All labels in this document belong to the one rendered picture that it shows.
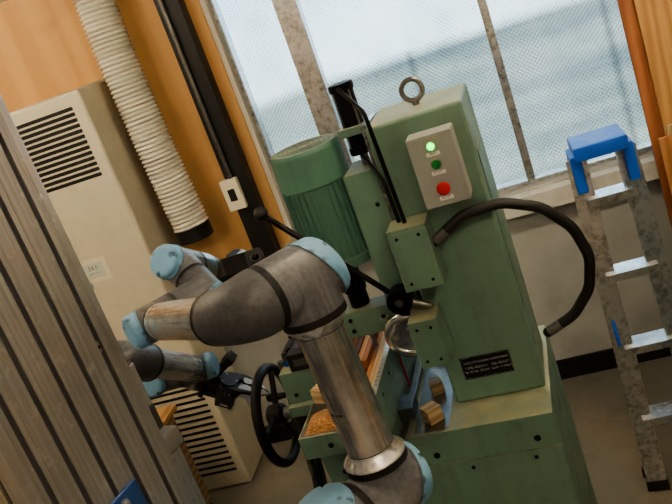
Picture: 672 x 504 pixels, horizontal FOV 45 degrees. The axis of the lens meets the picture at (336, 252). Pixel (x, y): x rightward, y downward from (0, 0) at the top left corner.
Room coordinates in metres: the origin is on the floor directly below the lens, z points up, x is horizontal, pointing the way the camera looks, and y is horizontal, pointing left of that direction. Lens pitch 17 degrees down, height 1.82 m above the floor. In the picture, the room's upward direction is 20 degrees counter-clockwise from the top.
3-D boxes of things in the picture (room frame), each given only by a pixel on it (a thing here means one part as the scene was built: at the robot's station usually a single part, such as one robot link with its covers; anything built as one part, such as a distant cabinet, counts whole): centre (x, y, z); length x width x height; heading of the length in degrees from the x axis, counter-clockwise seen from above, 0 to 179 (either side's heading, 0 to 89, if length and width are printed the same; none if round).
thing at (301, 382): (1.99, 0.17, 0.91); 0.15 x 0.14 x 0.09; 162
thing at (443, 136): (1.70, -0.27, 1.40); 0.10 x 0.06 x 0.16; 72
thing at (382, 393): (1.92, -0.05, 0.93); 0.60 x 0.02 x 0.06; 162
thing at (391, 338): (1.77, -0.10, 1.02); 0.12 x 0.03 x 0.12; 72
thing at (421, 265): (1.72, -0.17, 1.22); 0.09 x 0.08 x 0.15; 72
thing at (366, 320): (1.92, -0.03, 1.03); 0.14 x 0.07 x 0.09; 72
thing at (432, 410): (1.74, -0.08, 0.82); 0.04 x 0.04 x 0.04; 21
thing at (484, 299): (1.84, -0.29, 1.16); 0.22 x 0.22 x 0.72; 72
